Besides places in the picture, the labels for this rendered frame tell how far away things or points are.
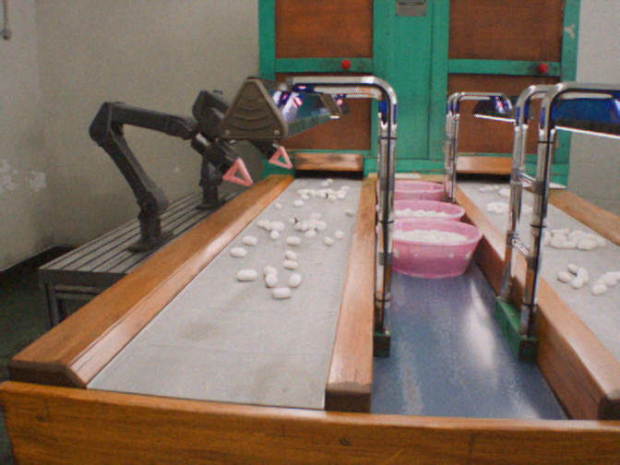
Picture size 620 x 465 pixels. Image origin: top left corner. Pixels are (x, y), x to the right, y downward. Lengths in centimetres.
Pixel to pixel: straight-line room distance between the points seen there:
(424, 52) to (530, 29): 46
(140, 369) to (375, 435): 32
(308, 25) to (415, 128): 64
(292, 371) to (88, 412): 26
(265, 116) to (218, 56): 284
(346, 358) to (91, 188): 328
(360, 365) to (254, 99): 35
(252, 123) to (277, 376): 32
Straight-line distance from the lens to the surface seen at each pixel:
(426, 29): 239
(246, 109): 62
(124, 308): 90
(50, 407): 75
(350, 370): 67
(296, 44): 240
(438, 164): 238
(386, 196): 83
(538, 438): 66
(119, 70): 369
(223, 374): 72
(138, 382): 72
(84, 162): 385
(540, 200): 87
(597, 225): 163
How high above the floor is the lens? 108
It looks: 14 degrees down
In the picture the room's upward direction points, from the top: straight up
